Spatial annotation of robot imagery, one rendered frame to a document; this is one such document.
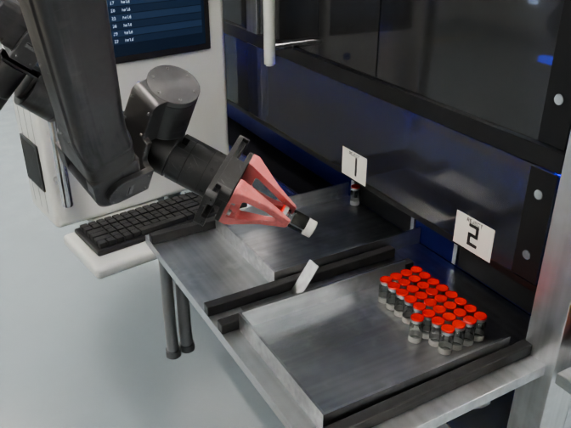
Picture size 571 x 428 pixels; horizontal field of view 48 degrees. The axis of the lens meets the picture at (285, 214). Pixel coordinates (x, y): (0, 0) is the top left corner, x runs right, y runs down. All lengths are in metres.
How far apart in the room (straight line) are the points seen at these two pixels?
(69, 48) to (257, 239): 0.87
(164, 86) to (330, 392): 0.51
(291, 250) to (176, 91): 0.66
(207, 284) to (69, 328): 1.52
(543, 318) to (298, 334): 0.38
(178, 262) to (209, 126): 0.55
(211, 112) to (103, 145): 1.08
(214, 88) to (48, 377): 1.25
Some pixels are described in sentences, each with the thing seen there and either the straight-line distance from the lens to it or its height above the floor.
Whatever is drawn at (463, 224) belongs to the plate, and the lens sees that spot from 1.11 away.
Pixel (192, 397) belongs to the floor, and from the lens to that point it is 2.26.
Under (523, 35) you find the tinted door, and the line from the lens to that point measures 0.98.
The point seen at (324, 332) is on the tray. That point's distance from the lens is 1.07.
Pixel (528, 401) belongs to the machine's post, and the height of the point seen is 0.79.
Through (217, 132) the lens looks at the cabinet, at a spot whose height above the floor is 0.95.
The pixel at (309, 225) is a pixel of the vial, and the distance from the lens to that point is 0.75.
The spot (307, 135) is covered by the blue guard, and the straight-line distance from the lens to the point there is 1.47.
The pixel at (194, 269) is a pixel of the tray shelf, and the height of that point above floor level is 0.88.
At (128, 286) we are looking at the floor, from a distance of 2.85.
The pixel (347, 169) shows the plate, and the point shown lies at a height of 1.00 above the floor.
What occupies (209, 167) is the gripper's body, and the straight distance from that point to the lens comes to 0.73.
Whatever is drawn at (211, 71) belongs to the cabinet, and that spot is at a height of 1.11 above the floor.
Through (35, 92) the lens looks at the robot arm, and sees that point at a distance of 1.03.
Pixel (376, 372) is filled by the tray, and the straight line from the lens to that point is 1.00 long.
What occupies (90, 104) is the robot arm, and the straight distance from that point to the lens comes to 0.59.
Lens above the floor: 1.54
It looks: 27 degrees down
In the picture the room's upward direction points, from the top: straight up
